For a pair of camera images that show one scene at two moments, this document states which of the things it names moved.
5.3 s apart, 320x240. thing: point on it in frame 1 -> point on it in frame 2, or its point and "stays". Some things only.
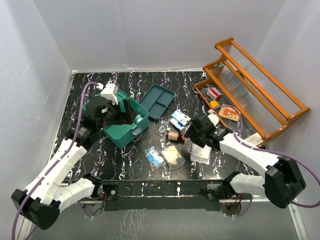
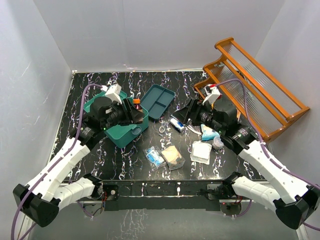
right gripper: [191, 134] -> [184, 114]
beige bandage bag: [173, 157] stays
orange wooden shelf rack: [238, 86] stays
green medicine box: [122, 134] stays
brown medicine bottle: [175, 136] -> [137, 103]
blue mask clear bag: [155, 159] stays
